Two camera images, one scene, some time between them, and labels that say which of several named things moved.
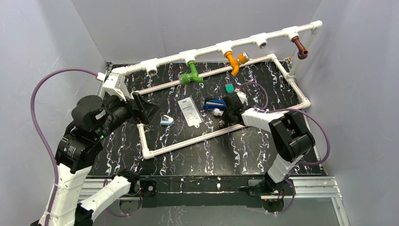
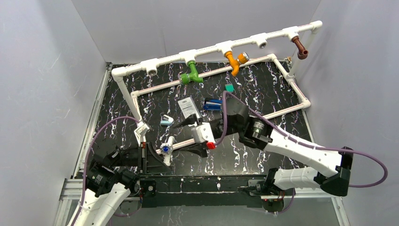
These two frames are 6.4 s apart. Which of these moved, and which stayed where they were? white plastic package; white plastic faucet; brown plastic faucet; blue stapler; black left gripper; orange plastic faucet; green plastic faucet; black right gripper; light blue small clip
Moved: black right gripper; black left gripper; white plastic faucet
Stayed: white plastic package; orange plastic faucet; green plastic faucet; brown plastic faucet; blue stapler; light blue small clip
